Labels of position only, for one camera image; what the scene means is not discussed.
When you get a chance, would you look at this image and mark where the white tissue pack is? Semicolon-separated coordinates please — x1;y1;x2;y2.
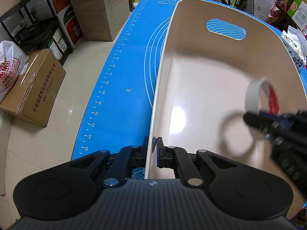
281;25;306;72

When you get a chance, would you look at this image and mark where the large wrapped cardboard box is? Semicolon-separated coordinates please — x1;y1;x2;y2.
71;0;130;42

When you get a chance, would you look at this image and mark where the white red plastic bag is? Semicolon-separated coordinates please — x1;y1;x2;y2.
0;40;28;102

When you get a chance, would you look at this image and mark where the beige plastic storage bin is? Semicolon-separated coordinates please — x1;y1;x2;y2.
144;0;307;220

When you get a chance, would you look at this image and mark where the red white appliance box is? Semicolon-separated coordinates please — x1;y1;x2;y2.
51;0;83;49

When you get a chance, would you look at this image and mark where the green white carton box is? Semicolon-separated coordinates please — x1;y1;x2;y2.
287;0;307;31

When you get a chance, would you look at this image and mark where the brown cardboard box on floor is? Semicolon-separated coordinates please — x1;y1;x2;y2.
1;49;66;127

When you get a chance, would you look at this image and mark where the white masking tape roll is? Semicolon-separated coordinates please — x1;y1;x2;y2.
245;77;279;115

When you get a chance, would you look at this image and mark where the black metal shelf rack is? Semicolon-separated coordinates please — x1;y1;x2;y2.
1;0;72;65

